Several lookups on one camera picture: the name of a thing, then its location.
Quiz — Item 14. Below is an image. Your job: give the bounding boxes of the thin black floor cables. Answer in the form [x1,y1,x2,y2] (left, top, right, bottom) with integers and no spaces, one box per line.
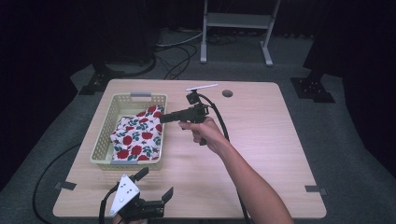
[157,42,200,80]

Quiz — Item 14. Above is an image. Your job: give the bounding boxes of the black tape piece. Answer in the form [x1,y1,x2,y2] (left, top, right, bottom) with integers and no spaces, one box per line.
[304,185,328,197]
[53,180,78,191]

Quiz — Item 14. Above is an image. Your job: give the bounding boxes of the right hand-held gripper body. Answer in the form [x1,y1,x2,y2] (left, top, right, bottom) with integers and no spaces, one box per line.
[181,82,219,123]

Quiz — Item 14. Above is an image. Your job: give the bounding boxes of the cream plastic perforated basket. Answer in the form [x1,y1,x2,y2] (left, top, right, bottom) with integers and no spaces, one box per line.
[89,91,168,172]

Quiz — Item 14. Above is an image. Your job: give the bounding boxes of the hand-held gripper black cable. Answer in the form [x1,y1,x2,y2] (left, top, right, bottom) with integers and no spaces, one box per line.
[98,182,121,224]
[197,92,251,224]

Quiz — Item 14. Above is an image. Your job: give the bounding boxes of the white metal stand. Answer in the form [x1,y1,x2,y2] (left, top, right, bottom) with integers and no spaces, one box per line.
[200,0,281,67]

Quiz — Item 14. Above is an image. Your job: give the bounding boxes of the left hand-held gripper black cable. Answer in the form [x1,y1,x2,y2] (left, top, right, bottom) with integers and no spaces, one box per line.
[98,182,121,224]

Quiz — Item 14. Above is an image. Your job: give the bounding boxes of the white floor cable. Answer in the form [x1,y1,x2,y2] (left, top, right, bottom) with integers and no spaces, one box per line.
[155,32,204,49]

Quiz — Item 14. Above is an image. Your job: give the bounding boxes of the red floral cloth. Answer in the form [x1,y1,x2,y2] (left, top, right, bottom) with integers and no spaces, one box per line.
[109,105,165,162]

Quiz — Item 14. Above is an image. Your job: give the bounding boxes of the black stand base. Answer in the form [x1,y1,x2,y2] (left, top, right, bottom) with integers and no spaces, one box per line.
[78,61,126,96]
[290,68,337,105]

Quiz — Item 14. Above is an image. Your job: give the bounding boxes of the right hand-held gripper black cable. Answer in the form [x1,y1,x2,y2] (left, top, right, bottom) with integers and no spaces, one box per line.
[197,92,251,224]

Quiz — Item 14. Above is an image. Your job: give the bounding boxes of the thick black coiled cable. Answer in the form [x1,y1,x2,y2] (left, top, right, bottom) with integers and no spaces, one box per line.
[105,53,157,78]

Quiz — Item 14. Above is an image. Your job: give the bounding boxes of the person's left hand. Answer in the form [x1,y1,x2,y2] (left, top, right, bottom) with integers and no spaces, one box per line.
[112,214,148,224]

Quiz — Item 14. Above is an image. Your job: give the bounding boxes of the thick black floor cable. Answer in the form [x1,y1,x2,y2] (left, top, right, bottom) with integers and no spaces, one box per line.
[32,142,82,224]

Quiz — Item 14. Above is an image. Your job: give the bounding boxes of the person's right hand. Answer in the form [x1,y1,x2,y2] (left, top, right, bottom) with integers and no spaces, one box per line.
[178,117,231,155]

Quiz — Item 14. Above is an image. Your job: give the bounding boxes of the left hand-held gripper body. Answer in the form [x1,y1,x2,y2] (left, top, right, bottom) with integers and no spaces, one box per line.
[108,174,165,221]

